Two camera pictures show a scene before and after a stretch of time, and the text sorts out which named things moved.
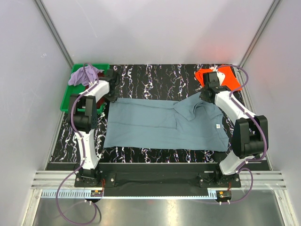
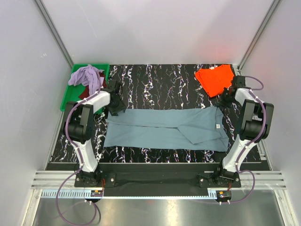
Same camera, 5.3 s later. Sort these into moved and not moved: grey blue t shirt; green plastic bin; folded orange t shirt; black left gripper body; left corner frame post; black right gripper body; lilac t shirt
Moved: grey blue t shirt; black left gripper body; black right gripper body
Not moved: folded orange t shirt; left corner frame post; lilac t shirt; green plastic bin
